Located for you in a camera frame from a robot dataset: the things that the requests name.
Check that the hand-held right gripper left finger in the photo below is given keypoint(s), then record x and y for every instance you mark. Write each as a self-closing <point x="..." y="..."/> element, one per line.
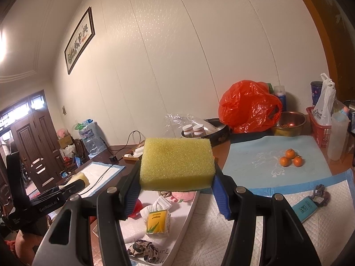
<point x="130" y="196"/>

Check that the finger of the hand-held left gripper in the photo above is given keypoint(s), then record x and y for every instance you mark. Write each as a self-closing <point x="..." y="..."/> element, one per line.
<point x="72" y="187"/>

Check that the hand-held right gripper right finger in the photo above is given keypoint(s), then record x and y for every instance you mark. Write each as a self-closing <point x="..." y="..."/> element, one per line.
<point x="222" y="196"/>

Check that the pale yellow sponge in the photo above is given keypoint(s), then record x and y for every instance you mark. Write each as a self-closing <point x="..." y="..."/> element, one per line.
<point x="81" y="176"/>

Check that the white sock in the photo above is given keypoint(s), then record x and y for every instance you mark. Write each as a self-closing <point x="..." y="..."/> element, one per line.
<point x="148" y="212"/>

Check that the beige braided scrunchie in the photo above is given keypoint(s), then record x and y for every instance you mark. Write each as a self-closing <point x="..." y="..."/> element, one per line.
<point x="165" y="193"/>

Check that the yellow tissue pack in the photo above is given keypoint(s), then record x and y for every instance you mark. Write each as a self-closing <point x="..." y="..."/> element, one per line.
<point x="158" y="221"/>

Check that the pink plush toy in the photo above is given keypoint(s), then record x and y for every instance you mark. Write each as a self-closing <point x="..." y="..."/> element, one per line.
<point x="184" y="196"/>

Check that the white box tray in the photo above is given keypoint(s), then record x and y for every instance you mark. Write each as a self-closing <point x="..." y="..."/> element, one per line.
<point x="183" y="227"/>

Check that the leopard print scrunchie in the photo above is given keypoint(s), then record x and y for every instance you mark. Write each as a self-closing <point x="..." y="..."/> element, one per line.
<point x="142" y="250"/>

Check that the yellow green scouring sponge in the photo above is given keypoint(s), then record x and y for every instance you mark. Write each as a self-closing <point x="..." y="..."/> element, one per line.
<point x="174" y="160"/>

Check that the person's left hand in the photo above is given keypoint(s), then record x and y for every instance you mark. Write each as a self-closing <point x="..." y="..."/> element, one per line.
<point x="29" y="243"/>

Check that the red plush toy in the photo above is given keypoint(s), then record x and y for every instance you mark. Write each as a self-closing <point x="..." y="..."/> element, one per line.
<point x="136" y="209"/>

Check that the small white absorbent pad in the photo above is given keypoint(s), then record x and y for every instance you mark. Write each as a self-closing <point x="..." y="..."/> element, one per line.
<point x="97" y="171"/>

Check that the black power adapter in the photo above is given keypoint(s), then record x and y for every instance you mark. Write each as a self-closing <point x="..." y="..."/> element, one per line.
<point x="113" y="159"/>

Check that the small wooden box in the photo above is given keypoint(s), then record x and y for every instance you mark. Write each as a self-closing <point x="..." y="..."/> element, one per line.
<point x="134" y="153"/>

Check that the light blue mat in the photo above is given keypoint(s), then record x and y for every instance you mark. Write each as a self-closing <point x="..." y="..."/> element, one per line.
<point x="249" y="160"/>

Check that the large water bottle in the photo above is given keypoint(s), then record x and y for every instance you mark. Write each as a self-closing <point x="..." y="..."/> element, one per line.
<point x="91" y="138"/>

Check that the dark wooden door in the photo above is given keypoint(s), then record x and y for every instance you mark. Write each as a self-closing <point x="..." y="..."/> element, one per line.
<point x="33" y="138"/>

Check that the black decorated tray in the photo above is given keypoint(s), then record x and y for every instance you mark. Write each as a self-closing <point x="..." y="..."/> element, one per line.
<point x="219" y="135"/>

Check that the white-capped pill bottle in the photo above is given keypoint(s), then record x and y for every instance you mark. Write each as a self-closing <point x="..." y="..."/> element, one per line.
<point x="187" y="131"/>
<point x="198" y="131"/>

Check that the tangerine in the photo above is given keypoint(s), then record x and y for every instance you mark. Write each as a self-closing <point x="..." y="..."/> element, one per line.
<point x="290" y="153"/>
<point x="284" y="161"/>
<point x="298" y="161"/>

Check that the teal tissue pack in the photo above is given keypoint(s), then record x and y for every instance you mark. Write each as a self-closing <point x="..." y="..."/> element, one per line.
<point x="304" y="210"/>

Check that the clear plastic wrap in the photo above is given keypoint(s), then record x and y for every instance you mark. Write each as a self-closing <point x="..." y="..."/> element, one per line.
<point x="177" y="119"/>

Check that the orange plastic bag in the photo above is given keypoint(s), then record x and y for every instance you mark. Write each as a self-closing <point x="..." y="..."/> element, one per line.
<point x="246" y="105"/>

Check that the metal bowl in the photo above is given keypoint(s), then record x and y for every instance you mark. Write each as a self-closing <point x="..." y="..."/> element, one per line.
<point x="289" y="124"/>

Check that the blue spray can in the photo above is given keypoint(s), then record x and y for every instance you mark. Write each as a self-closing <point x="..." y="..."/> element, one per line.
<point x="280" y="97"/>

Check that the red plastic basket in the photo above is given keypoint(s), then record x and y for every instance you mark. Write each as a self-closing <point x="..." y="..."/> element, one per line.
<point x="319" y="133"/>

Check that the clear plastic pitcher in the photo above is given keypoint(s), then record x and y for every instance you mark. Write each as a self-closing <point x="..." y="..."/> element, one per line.
<point x="338" y="135"/>

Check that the white plastic bag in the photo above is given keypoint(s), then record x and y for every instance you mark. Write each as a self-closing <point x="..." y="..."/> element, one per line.
<point x="324" y="105"/>

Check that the pink pig figurine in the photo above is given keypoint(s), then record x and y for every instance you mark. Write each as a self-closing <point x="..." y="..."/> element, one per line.
<point x="344" y="110"/>

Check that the framed wall picture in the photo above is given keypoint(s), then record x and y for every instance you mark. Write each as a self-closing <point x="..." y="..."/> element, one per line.
<point x="80" y="40"/>

